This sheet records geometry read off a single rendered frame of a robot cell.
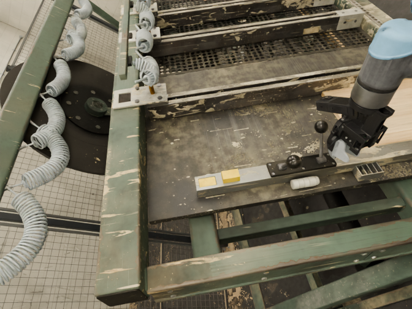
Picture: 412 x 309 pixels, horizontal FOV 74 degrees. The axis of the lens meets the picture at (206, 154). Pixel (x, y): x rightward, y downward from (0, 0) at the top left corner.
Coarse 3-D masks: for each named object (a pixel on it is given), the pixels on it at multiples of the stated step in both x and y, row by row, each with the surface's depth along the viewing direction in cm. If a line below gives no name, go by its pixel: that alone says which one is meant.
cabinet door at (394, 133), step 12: (408, 84) 106; (348, 96) 103; (396, 96) 102; (408, 96) 102; (396, 108) 98; (408, 108) 98; (396, 120) 94; (408, 120) 94; (396, 132) 91; (408, 132) 90; (384, 144) 88
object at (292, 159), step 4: (288, 156) 71; (292, 156) 70; (296, 156) 70; (288, 160) 70; (292, 160) 69; (296, 160) 69; (300, 160) 70; (280, 164) 80; (284, 164) 77; (288, 164) 70; (292, 164) 69; (296, 164) 69; (300, 164) 70; (280, 168) 80; (284, 168) 80; (292, 168) 70; (296, 168) 70
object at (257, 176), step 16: (400, 144) 85; (336, 160) 83; (352, 160) 82; (368, 160) 82; (384, 160) 83; (400, 160) 84; (208, 176) 82; (240, 176) 81; (256, 176) 81; (288, 176) 81; (304, 176) 82; (320, 176) 84; (208, 192) 81; (224, 192) 82
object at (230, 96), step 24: (144, 72) 91; (312, 72) 106; (336, 72) 106; (144, 96) 97; (168, 96) 102; (192, 96) 103; (216, 96) 100; (240, 96) 102; (264, 96) 104; (288, 96) 106
